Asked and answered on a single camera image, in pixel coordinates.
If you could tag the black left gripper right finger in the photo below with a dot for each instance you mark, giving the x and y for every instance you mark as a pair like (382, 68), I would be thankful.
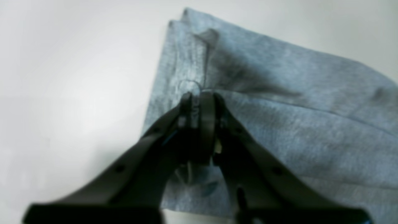
(260, 187)

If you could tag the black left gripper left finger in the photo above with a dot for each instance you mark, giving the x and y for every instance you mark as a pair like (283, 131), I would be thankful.
(130, 190)

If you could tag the grey T-shirt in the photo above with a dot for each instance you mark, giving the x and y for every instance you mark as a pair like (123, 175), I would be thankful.
(330, 120)

